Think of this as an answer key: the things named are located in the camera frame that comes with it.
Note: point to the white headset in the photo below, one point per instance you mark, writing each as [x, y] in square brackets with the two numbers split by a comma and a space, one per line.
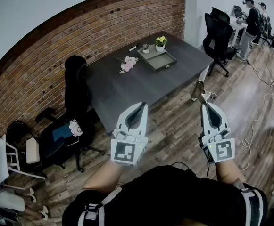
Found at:
[75, 127]

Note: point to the small green potted plant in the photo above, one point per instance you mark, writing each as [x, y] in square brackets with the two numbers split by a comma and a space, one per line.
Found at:
[145, 48]

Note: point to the black pen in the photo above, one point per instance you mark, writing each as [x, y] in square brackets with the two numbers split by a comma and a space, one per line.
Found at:
[136, 45]

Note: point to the black mesh office chair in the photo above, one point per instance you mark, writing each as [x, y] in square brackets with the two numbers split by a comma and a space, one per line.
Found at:
[218, 39]
[221, 14]

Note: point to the person's right forearm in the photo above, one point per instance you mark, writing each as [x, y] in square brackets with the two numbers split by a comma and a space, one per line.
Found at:
[226, 173]

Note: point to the white desk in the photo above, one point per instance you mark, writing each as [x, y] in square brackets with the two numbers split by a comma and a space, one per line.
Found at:
[238, 26]

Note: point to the white power strip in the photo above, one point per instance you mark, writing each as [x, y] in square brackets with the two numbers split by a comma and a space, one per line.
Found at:
[273, 84]

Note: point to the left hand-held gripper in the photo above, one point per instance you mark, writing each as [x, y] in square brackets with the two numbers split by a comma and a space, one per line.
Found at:
[125, 149]

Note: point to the black high-back office chair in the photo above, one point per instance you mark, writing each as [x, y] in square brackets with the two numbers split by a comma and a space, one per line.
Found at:
[75, 91]

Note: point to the pink flower bouquet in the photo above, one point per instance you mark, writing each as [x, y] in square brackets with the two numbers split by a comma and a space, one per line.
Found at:
[128, 63]

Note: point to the person's left forearm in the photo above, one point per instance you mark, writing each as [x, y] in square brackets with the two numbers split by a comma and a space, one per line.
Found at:
[103, 178]

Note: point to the white box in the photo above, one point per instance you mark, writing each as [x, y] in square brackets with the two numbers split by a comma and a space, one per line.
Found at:
[31, 150]

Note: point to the grey metal tray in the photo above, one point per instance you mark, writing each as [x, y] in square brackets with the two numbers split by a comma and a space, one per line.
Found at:
[161, 61]

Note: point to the yellow flower potted plant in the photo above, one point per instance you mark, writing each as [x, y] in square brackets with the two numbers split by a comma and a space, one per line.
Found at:
[160, 42]

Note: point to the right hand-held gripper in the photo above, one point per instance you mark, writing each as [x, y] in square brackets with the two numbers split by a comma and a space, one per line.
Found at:
[222, 149]

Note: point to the person's black shirt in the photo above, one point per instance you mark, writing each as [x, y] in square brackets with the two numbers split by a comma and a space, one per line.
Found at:
[169, 196]

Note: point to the black folding chair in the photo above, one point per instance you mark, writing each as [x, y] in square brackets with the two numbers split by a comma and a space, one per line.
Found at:
[16, 131]

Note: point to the white marker with black cap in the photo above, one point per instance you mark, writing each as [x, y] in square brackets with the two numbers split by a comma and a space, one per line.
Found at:
[132, 48]

